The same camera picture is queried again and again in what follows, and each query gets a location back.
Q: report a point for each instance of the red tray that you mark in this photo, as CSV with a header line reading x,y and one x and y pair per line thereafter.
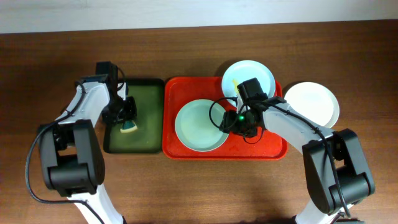
x,y
181,90

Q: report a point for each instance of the dark green tray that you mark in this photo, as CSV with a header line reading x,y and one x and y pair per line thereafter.
x,y
147,138

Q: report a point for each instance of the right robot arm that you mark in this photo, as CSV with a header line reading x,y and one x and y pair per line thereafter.
x,y
336,170

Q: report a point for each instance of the green yellow sponge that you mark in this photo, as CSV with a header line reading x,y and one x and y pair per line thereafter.
x,y
128,127

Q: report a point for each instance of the white plate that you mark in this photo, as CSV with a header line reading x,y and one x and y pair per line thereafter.
x,y
315,102

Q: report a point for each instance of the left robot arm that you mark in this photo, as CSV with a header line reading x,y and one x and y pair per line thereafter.
x,y
71,159

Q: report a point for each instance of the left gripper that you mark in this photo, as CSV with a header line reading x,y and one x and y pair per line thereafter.
x,y
129,109

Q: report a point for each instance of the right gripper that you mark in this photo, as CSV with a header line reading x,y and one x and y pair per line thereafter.
x,y
229,126

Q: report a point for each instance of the light blue plate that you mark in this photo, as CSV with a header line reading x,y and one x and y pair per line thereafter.
x,y
245,70

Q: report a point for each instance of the light green plate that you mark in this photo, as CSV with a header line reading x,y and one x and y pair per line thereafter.
x,y
194,128

